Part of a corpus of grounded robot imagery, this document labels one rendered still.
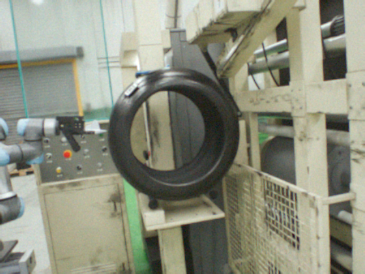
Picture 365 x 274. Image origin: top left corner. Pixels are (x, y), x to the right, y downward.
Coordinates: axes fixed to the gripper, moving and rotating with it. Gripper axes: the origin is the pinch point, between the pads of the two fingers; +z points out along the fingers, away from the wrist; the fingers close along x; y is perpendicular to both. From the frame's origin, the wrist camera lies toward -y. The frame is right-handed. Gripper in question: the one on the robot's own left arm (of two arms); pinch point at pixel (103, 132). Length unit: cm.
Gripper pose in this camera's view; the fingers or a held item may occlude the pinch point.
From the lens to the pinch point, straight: 140.4
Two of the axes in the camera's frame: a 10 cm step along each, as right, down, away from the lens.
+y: 0.2, -10.0, -1.0
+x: -2.1, -1.0, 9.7
